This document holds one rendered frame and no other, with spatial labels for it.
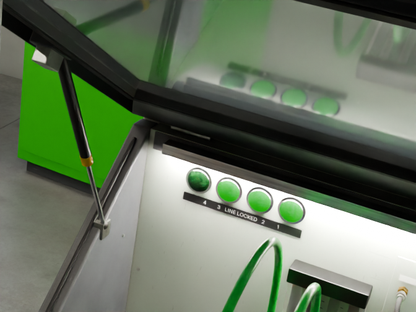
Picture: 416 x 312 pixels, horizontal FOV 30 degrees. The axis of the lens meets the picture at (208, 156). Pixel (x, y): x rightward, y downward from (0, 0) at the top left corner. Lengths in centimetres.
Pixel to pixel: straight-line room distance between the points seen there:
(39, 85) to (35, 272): 111
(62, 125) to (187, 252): 280
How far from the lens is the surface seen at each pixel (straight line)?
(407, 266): 137
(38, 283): 356
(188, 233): 148
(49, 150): 433
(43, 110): 428
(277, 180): 133
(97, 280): 144
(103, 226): 137
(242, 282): 107
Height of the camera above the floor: 199
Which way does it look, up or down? 23 degrees down
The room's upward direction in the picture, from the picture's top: 10 degrees clockwise
